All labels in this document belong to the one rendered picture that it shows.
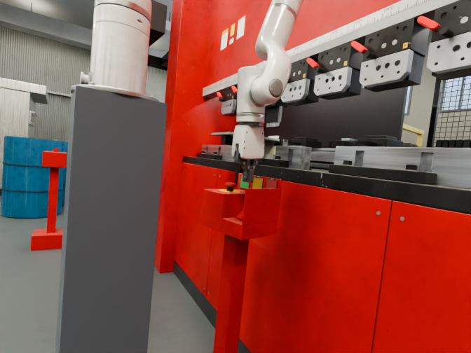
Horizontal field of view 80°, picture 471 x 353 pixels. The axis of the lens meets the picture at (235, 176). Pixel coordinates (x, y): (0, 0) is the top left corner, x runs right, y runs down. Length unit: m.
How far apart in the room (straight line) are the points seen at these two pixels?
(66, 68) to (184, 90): 8.92
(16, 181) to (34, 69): 7.28
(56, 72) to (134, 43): 10.15
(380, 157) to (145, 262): 0.72
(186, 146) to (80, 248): 1.52
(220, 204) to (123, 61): 0.47
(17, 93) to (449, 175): 5.22
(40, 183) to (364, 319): 3.50
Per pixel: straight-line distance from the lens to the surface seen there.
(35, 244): 2.80
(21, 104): 5.33
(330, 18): 1.23
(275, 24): 0.92
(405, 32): 1.00
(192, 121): 2.10
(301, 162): 1.18
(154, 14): 2.36
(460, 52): 0.90
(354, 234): 0.84
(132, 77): 0.68
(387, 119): 1.59
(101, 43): 0.71
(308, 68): 1.22
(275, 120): 1.36
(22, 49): 10.97
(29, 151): 3.79
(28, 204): 3.85
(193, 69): 2.17
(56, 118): 10.65
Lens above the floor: 0.89
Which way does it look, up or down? 4 degrees down
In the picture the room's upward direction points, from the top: 6 degrees clockwise
